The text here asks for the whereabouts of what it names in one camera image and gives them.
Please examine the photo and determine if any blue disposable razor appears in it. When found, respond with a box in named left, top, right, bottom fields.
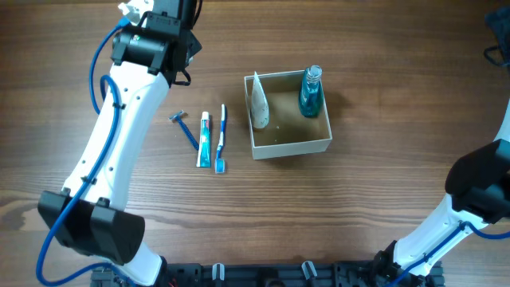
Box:
left=169, top=110, right=199, bottom=151

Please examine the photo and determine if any white green-leaf lotion tube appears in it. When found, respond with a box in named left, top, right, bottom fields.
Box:
left=250, top=73, right=269, bottom=129

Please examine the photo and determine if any teal white toothpaste tube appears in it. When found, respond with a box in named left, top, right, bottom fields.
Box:
left=196, top=112, right=211, bottom=167

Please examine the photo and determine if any blue white toothbrush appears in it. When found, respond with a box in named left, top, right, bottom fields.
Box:
left=214, top=104, right=227, bottom=174

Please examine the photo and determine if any teal mouthwash bottle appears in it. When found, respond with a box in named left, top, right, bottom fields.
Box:
left=298, top=65, right=324, bottom=117

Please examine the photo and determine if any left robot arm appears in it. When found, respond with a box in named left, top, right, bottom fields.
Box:
left=36, top=1, right=202, bottom=286

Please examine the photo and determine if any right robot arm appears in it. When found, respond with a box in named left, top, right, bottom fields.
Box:
left=371, top=116, right=509, bottom=286

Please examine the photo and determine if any white open cardboard box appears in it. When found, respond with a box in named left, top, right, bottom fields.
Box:
left=248, top=70, right=333, bottom=159

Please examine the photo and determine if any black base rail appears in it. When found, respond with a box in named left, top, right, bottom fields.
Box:
left=90, top=261, right=445, bottom=287

